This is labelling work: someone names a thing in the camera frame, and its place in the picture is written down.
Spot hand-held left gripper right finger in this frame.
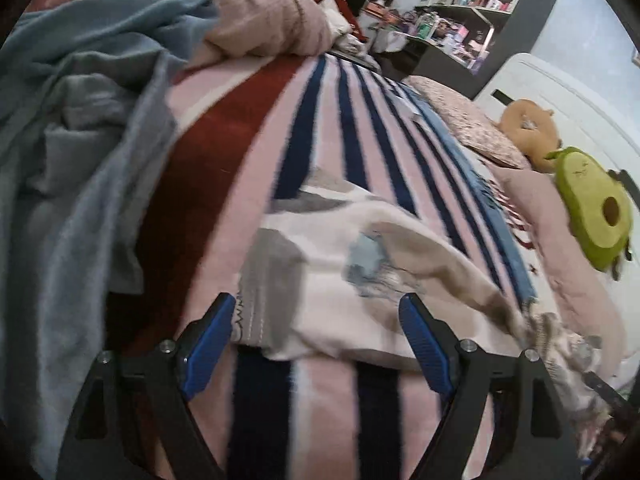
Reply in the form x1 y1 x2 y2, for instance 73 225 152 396
398 293 583 480

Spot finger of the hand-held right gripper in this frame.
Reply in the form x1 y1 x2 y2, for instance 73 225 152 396
585 371 632 413

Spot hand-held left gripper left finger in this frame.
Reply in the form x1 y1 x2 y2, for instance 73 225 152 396
55 292 237 480

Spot cream pants with grey dots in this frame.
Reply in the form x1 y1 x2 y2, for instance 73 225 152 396
232 180 626 421

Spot large pink pillow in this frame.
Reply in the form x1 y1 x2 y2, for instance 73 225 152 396
492 165 628 361

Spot grey garment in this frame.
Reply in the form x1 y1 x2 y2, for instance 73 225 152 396
0 50 181 478

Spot green avocado plush toy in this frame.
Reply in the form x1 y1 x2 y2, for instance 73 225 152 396
545 146 635 281

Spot floral pillow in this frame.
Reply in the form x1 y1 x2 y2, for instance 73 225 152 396
407 75 531 170

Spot striped printed blanket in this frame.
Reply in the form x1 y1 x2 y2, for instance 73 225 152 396
105 52 546 480

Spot brown plush toy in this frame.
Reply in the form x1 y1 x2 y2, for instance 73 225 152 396
499 99 563 173

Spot dark grey desk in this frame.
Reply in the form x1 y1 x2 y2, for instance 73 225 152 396
370 30 476 96

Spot white bed headboard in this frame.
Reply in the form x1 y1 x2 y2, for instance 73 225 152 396
472 52 640 201

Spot clutter of cosmetics on desk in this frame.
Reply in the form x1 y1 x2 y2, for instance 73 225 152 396
365 2 493 68

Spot blue-grey garment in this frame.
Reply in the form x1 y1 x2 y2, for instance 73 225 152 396
0 0 223 171

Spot pink striped duvet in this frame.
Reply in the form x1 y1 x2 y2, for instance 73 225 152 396
25 0 336 68

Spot dark grey bookshelf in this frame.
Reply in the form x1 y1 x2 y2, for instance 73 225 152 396
405 0 563 98

